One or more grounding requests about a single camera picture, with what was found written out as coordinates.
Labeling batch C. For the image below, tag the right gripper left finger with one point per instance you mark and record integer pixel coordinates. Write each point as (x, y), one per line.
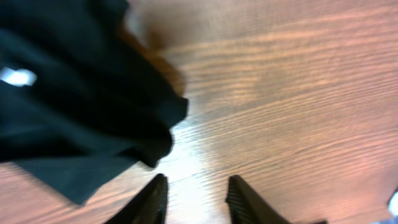
(149, 206)

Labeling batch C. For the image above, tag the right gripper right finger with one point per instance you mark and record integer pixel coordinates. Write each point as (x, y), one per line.
(246, 206)

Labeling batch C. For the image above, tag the black t-shirt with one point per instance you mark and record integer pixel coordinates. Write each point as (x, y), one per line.
(96, 105)

